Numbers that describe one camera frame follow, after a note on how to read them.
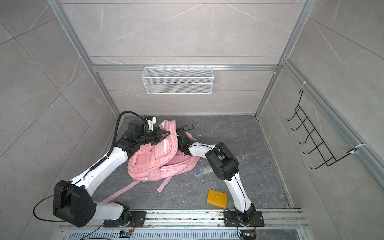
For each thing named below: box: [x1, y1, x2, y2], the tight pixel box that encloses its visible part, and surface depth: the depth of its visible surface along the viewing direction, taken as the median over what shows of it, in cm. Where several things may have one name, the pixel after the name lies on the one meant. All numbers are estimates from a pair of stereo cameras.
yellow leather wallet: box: [206, 189, 228, 209], surface depth 81 cm
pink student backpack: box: [102, 119, 201, 203], surface depth 82 cm
